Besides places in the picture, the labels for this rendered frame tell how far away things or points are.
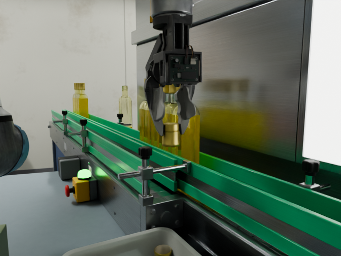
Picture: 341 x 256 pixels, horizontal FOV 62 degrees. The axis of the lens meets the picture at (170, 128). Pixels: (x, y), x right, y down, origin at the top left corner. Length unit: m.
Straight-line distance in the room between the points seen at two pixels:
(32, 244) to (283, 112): 0.67
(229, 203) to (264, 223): 0.09
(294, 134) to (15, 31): 3.60
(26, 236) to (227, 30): 0.75
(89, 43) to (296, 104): 3.41
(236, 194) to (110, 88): 3.40
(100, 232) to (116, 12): 3.40
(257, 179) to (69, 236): 0.50
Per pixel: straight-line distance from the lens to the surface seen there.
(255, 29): 0.73
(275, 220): 0.50
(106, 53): 3.87
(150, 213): 0.65
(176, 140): 0.55
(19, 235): 0.90
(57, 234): 0.86
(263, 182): 0.60
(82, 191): 1.02
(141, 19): 1.40
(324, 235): 0.45
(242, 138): 0.75
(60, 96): 3.84
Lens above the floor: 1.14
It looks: 8 degrees down
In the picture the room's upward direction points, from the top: straight up
